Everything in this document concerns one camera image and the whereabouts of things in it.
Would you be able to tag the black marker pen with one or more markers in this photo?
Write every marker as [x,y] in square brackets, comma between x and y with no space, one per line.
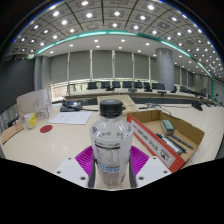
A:
[182,141]

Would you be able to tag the white paper cup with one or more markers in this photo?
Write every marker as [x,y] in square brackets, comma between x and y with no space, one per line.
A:
[30,120]

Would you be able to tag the open red-edged cardboard box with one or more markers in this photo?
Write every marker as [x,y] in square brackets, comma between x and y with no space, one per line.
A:
[150,140]

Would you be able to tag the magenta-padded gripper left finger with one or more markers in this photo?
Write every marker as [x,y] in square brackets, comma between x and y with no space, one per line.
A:
[81,160]

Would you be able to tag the white-barrelled marker pen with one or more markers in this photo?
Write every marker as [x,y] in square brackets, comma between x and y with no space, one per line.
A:
[169,143]

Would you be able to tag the large white cardboard box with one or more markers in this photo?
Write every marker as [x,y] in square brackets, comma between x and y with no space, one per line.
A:
[33,103]

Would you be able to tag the green whiteboard eraser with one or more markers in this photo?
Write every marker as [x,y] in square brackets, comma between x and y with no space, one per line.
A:
[167,127]

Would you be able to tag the group of ceiling lights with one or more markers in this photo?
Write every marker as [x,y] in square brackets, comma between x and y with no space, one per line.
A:
[116,13]

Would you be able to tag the white paper sheet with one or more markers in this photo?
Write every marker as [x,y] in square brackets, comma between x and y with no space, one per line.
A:
[70,117]

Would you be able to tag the long curved conference desk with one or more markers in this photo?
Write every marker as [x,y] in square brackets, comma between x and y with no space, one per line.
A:
[86,94]

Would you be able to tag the row of black office chairs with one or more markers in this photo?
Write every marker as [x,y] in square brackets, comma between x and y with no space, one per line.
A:
[116,84]

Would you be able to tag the clear plastic water bottle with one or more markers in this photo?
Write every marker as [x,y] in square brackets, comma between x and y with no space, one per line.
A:
[111,146]

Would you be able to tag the flat round red coaster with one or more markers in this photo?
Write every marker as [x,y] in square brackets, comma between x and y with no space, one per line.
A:
[46,129]

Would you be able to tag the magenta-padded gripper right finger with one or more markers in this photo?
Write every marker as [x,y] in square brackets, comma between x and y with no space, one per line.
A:
[141,160]

